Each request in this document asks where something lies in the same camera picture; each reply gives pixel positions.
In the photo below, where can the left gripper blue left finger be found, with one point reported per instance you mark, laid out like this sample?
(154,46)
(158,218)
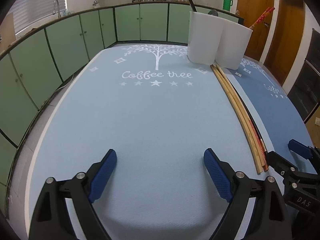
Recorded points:
(51,219)

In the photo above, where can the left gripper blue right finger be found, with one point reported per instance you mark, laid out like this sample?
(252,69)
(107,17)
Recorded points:
(269,219)

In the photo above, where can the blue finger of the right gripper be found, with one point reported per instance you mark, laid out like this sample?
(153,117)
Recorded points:
(300,149)
(282,166)

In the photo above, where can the plain bamboo chopstick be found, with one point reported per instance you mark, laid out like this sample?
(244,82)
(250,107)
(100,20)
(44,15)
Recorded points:
(248,134)
(234,94)

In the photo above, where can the green lower kitchen cabinets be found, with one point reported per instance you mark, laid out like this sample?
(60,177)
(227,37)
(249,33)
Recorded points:
(35,66)

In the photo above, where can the cardboard box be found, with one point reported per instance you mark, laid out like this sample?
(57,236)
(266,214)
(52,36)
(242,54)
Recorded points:
(313,128)

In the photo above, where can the black glass cabinet appliance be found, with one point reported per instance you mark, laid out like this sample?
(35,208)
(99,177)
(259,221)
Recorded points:
(305,92)

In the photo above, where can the brown wooden door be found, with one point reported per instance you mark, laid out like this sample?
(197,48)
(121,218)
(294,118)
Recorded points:
(286,38)
(250,11)

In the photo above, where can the blue tree print table mat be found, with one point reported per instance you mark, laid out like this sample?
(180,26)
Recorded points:
(160,188)

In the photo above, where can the white double utensil holder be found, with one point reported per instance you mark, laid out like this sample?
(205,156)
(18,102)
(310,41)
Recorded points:
(213,39)

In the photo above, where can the green thermos jug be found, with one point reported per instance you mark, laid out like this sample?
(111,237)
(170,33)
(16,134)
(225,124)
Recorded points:
(227,5)

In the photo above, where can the chrome sink faucet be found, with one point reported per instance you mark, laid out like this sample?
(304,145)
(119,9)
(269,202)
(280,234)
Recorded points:
(56,9)

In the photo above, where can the white window blinds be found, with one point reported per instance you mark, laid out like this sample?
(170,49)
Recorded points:
(27,12)

